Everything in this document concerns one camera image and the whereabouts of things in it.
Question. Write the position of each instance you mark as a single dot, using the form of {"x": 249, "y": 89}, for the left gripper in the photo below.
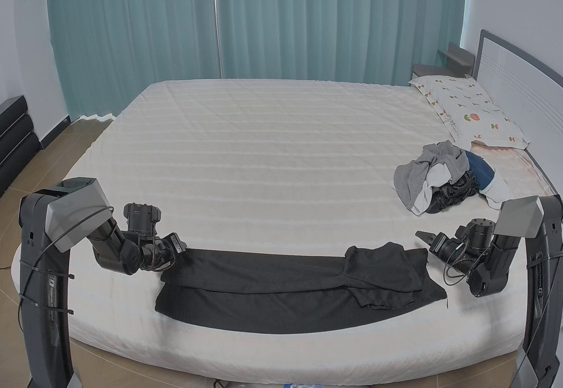
{"x": 171, "y": 247}

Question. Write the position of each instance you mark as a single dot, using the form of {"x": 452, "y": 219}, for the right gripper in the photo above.
{"x": 443, "y": 250}

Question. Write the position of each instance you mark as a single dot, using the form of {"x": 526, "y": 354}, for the black T-shirt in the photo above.
{"x": 286, "y": 298}

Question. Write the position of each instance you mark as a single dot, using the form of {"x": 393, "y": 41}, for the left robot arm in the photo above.
{"x": 74, "y": 210}

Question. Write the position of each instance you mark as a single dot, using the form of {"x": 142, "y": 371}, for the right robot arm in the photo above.
{"x": 523, "y": 217}

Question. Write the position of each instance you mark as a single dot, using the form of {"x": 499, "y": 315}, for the pile of clothes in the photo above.
{"x": 411, "y": 184}

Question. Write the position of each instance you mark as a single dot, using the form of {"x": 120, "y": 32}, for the bed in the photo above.
{"x": 264, "y": 157}

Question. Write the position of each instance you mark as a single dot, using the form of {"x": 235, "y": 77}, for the white printed pillow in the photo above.
{"x": 475, "y": 111}

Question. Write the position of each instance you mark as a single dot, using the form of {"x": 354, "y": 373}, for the grey bedside table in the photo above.
{"x": 435, "y": 68}

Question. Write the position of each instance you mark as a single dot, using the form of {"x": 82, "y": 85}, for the black chest of drawers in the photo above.
{"x": 15, "y": 140}

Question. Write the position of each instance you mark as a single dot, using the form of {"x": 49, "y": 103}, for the blue-green curtain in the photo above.
{"x": 136, "y": 16}
{"x": 343, "y": 3}

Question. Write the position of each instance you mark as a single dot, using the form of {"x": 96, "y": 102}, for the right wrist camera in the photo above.
{"x": 462, "y": 233}

